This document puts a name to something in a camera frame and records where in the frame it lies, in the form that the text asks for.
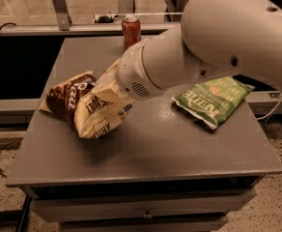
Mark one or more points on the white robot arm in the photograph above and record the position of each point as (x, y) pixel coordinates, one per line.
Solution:
(215, 38)

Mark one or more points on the green Kettle chip bag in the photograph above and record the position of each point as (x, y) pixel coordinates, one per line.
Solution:
(213, 101)

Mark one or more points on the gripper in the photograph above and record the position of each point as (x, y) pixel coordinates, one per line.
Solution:
(130, 70)

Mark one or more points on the metal window rail frame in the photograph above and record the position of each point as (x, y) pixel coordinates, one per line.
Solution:
(76, 17)

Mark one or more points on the metal drawer knob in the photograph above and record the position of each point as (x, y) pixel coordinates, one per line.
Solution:
(147, 215)

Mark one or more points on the grey drawer cabinet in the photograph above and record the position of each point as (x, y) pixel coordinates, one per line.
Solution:
(159, 159)

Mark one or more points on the red coke can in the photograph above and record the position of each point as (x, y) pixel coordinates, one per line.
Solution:
(131, 28)

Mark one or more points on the brown Late July chip bag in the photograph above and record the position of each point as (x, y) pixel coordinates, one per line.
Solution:
(74, 101)

